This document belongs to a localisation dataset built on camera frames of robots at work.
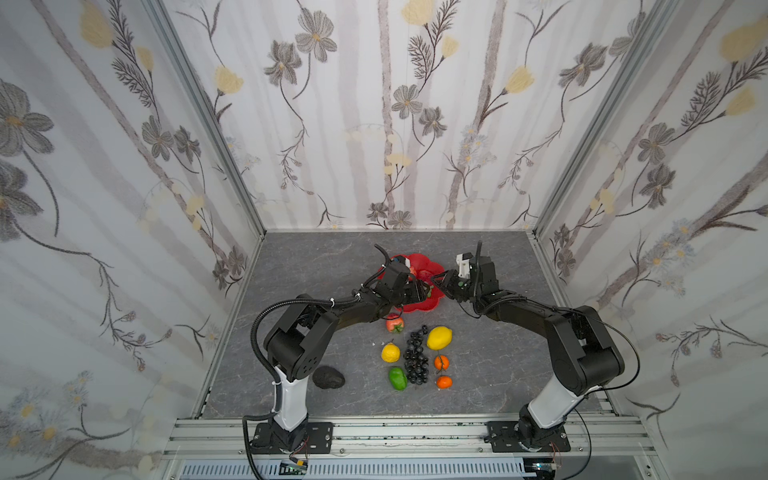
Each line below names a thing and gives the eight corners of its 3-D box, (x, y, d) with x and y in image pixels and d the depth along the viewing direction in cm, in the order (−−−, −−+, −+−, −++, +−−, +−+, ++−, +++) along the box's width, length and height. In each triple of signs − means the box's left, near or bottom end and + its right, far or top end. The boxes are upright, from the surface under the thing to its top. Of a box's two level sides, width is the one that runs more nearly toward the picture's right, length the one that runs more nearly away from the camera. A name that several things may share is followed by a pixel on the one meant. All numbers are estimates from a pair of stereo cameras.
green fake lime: (389, 390, 83) (389, 386, 80) (389, 371, 86) (389, 367, 83) (407, 390, 83) (407, 386, 80) (406, 371, 86) (407, 367, 83)
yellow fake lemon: (427, 351, 90) (429, 345, 87) (425, 332, 94) (427, 326, 91) (451, 351, 90) (454, 346, 87) (449, 332, 94) (451, 326, 91)
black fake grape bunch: (404, 385, 84) (404, 381, 81) (402, 332, 94) (403, 326, 91) (430, 385, 84) (431, 381, 81) (425, 332, 94) (427, 326, 91)
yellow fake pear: (388, 367, 87) (388, 362, 84) (378, 352, 90) (378, 347, 87) (402, 358, 89) (403, 353, 86) (392, 343, 92) (392, 338, 89)
